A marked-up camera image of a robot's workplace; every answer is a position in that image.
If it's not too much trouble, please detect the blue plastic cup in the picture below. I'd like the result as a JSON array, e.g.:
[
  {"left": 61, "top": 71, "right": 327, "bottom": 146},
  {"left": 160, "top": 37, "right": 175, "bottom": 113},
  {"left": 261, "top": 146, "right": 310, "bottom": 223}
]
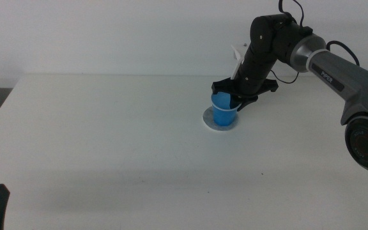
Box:
[{"left": 211, "top": 91, "right": 243, "bottom": 127}]

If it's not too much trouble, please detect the round grey cup mat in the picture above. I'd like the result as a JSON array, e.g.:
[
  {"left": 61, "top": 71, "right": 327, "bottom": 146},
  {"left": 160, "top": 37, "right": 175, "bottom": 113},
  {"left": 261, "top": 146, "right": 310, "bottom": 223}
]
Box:
[{"left": 202, "top": 106, "right": 240, "bottom": 132}]

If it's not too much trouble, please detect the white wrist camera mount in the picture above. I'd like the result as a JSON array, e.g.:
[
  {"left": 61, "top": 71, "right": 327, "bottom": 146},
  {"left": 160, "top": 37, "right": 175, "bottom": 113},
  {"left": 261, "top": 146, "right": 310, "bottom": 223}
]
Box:
[{"left": 231, "top": 43, "right": 246, "bottom": 81}]

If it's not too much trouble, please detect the black cable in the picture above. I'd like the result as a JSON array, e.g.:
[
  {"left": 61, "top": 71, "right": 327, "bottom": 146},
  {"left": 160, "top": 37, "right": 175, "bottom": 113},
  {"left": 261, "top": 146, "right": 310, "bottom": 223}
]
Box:
[
  {"left": 278, "top": 0, "right": 305, "bottom": 28},
  {"left": 268, "top": 69, "right": 300, "bottom": 85},
  {"left": 325, "top": 40, "right": 361, "bottom": 67}
]

